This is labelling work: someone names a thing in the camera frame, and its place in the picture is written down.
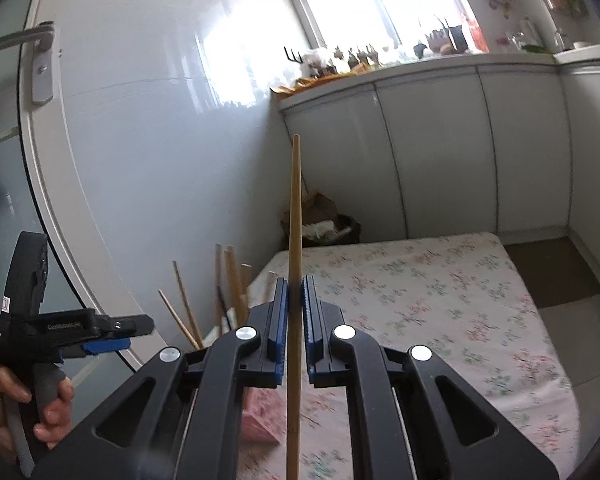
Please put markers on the brown floor mat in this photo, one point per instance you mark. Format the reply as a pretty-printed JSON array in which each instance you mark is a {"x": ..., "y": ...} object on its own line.
[{"x": 555, "y": 270}]

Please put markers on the window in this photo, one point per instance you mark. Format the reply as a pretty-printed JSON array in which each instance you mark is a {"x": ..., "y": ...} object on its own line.
[{"x": 355, "y": 0}]

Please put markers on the floral tablecloth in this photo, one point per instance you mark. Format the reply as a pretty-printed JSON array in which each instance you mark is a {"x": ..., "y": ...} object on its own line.
[{"x": 430, "y": 310}]

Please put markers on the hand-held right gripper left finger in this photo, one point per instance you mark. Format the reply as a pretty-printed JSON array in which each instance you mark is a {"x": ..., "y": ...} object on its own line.
[{"x": 280, "y": 320}]

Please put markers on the brown paper bag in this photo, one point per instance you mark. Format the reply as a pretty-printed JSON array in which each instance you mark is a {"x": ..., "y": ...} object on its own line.
[{"x": 320, "y": 207}]

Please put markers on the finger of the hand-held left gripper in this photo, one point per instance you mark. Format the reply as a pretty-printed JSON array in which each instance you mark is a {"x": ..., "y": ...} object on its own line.
[
  {"x": 105, "y": 347},
  {"x": 125, "y": 325}
]

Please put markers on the white cabinet row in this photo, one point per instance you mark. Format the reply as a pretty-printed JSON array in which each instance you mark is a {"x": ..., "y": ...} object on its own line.
[{"x": 430, "y": 150}]

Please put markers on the row of small countertop items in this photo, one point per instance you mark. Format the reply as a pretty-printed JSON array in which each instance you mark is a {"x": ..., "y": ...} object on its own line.
[{"x": 330, "y": 60}]

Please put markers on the person's left hand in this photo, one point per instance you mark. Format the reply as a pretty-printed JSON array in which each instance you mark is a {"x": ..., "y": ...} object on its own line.
[{"x": 55, "y": 412}]

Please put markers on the pink perforated plastic basket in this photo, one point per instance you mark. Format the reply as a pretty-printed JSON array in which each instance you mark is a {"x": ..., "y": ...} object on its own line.
[{"x": 262, "y": 415}]

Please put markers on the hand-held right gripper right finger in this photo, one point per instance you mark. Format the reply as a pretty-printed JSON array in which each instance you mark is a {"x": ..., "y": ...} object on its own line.
[{"x": 312, "y": 320}]

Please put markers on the dark trash bin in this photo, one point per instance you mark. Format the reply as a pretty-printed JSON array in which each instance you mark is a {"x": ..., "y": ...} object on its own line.
[{"x": 350, "y": 230}]

